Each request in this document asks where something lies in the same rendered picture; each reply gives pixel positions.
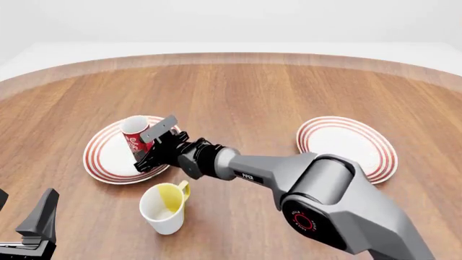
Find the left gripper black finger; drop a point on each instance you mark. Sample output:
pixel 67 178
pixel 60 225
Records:
pixel 3 199
pixel 39 214

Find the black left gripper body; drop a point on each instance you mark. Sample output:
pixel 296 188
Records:
pixel 25 249

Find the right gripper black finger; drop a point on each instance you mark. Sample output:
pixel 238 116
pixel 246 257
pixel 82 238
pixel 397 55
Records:
pixel 140 157

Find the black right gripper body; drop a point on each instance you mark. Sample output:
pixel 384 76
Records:
pixel 162 151

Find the red patterned mug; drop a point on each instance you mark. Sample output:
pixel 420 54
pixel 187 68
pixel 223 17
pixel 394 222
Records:
pixel 134 132

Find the silver-grey right robot arm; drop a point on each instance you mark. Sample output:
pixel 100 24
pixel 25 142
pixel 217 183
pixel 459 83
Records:
pixel 325 184

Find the white plate with red rings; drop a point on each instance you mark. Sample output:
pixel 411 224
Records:
pixel 346 146
pixel 108 154

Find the white mug with yellow inside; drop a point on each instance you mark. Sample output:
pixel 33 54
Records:
pixel 162 211

